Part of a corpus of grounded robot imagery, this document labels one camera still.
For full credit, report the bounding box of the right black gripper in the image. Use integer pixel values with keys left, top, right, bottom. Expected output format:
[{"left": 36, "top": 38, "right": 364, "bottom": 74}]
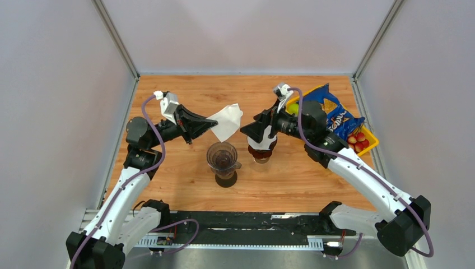
[{"left": 240, "top": 98, "right": 311, "bottom": 143}]

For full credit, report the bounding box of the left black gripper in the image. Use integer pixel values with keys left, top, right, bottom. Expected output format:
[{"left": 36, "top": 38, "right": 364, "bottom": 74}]
[{"left": 148, "top": 104, "right": 217, "bottom": 149}]

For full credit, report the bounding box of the amber coffee dripper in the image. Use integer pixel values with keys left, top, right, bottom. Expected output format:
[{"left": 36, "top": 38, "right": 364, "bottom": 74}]
[{"left": 248, "top": 141, "right": 277, "bottom": 158}]

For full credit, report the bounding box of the grey smoky coffee dripper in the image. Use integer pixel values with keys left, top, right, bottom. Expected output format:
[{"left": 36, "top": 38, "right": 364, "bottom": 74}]
[{"left": 206, "top": 142, "right": 242, "bottom": 180}]

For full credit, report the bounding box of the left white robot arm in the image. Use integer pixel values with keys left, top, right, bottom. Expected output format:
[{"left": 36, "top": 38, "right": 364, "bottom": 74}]
[{"left": 66, "top": 105, "right": 218, "bottom": 268}]

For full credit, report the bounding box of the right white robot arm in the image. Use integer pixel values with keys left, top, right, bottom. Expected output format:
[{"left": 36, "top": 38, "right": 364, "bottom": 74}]
[{"left": 240, "top": 101, "right": 434, "bottom": 257}]

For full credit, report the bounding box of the clear glass server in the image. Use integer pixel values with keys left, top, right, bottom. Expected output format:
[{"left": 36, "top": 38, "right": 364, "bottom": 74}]
[{"left": 254, "top": 156, "right": 270, "bottom": 164}]

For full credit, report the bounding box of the green lime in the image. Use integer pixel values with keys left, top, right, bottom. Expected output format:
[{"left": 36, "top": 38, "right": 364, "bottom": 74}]
[{"left": 287, "top": 103, "right": 299, "bottom": 115}]

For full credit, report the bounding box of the brown glass carafe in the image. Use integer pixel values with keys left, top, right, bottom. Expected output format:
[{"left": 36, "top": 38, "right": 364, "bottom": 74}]
[{"left": 215, "top": 171, "right": 238, "bottom": 188}]

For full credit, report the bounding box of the blue chips bag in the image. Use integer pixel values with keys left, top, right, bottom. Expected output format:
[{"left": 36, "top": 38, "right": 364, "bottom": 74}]
[{"left": 303, "top": 84, "right": 366, "bottom": 140}]

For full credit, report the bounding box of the red strawberries cluster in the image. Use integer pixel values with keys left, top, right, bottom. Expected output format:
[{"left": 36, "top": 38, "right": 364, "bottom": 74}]
[{"left": 347, "top": 132, "right": 370, "bottom": 154}]

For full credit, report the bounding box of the yellow plastic tray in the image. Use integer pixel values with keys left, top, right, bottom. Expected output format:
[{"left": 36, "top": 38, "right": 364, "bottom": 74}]
[{"left": 303, "top": 84, "right": 379, "bottom": 156}]

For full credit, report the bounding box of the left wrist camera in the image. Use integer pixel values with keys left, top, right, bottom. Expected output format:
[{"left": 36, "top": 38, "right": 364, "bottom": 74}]
[{"left": 153, "top": 90, "right": 179, "bottom": 124}]

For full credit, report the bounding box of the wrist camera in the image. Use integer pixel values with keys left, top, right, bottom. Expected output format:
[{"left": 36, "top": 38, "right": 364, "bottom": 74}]
[
  {"left": 273, "top": 82, "right": 293, "bottom": 113},
  {"left": 153, "top": 90, "right": 179, "bottom": 124}
]

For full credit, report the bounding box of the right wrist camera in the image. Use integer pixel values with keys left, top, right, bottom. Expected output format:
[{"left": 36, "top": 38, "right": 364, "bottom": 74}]
[{"left": 273, "top": 82, "right": 293, "bottom": 113}]

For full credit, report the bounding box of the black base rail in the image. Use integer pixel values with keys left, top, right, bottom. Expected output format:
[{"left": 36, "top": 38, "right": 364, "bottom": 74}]
[{"left": 139, "top": 211, "right": 356, "bottom": 248}]

